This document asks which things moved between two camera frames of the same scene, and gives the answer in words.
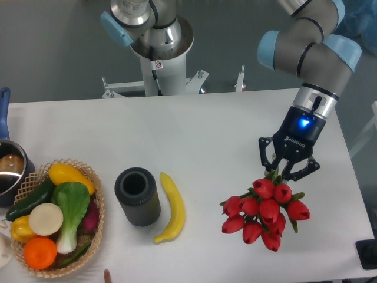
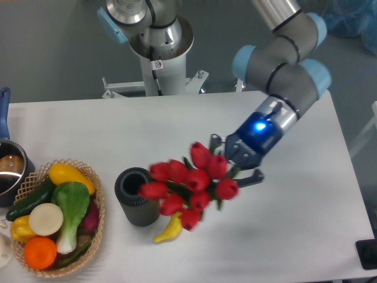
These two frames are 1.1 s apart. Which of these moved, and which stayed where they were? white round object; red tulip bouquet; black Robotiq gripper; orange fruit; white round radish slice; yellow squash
Moved: red tulip bouquet; black Robotiq gripper
Stayed: yellow squash; white round object; white round radish slice; orange fruit
